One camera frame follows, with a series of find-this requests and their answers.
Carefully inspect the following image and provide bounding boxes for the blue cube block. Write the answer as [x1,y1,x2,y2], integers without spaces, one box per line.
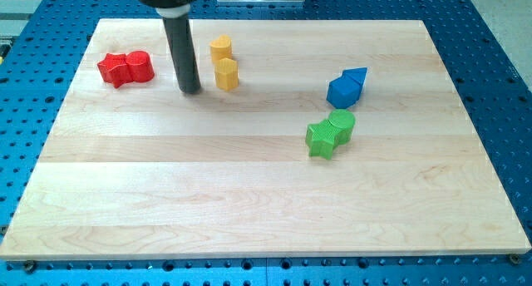
[326,76,362,109]

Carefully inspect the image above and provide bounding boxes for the green star block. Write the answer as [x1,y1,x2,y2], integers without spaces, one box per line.
[305,120,341,160]

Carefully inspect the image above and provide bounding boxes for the yellow hexagon block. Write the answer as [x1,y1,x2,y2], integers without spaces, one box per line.
[214,58,239,91]

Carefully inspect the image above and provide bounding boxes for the green cylinder block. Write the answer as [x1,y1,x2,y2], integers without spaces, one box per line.
[328,109,356,145]

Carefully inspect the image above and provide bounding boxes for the yellow heart block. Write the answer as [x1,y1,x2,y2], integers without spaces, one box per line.
[209,34,232,63]

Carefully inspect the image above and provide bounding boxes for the blue triangle block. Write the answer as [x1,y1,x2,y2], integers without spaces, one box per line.
[342,67,367,89]

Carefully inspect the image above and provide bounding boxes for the light wooden board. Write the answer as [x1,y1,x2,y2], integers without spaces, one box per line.
[1,19,530,260]

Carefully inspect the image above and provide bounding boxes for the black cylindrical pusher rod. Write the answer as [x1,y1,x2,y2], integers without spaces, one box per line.
[156,4,201,95]

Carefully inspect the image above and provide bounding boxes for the red crescent block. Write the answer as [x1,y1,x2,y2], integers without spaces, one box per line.
[126,51,155,82]

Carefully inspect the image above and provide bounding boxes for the red star block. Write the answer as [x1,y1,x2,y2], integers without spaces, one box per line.
[97,53,133,89]

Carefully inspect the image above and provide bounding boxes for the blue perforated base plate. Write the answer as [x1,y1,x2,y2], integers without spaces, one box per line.
[1,0,531,285]

